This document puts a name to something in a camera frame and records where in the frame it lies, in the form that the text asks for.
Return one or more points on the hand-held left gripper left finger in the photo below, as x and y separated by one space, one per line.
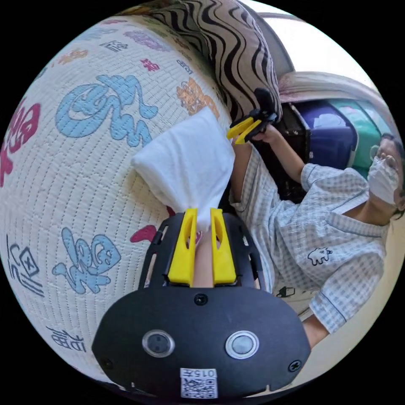
183 253

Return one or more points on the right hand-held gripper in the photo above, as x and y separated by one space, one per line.
265 119

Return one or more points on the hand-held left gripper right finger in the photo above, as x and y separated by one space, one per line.
223 262

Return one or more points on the white short sleeve shirt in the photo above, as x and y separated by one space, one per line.
190 164

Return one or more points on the person's right forearm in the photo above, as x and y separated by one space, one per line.
289 158

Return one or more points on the person's left forearm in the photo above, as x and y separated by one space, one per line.
314 330

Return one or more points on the person's right hand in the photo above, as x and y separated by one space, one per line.
269 133

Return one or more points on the zebra striped pillow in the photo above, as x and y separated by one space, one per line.
234 57

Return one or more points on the purple storage bag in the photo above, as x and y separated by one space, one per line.
329 133

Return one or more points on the person's body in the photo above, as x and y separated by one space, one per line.
310 227

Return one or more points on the green storage bag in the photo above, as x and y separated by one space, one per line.
364 129

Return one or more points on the bed with printed quilt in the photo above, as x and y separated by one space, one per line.
79 190

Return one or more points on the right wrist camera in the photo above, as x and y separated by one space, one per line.
264 98

